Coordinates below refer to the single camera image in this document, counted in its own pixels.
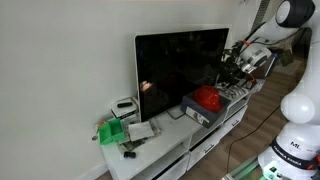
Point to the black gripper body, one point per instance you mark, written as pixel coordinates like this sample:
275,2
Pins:
240,71

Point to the red sequin hat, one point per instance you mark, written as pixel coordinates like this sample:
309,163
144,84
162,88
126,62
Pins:
208,97

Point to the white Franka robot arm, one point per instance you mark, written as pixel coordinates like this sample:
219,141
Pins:
300,140

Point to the white printed flat box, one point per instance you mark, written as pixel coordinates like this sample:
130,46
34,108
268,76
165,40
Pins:
258,85

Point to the dark grey cardboard box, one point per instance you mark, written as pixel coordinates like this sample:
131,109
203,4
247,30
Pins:
213,117

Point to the white device box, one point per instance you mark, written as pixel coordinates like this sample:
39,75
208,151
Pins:
126,113

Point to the green plastic box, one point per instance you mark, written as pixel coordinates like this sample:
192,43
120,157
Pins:
111,131

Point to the potted green plant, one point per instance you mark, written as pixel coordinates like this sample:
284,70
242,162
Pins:
230,58

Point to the patterned grey magazine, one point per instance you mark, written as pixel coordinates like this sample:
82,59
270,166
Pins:
233,91

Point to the blue bin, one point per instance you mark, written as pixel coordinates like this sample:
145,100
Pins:
271,65

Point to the black flat screen television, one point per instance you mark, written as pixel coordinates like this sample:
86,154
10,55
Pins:
180,66

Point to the white TV cabinet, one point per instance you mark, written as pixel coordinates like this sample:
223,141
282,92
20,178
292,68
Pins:
173,135

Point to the white paper booklet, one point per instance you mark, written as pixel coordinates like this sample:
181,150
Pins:
141,130

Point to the black remote control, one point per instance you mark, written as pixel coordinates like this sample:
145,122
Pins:
124,104

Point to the clear plastic document sleeve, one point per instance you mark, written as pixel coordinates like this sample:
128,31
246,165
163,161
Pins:
133,144

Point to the small black gadget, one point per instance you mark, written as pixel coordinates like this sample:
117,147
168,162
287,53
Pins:
129,154

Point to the white slatted wall panel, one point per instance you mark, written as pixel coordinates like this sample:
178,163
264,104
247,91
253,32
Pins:
258,15

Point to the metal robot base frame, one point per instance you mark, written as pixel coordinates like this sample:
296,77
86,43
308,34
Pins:
243,170

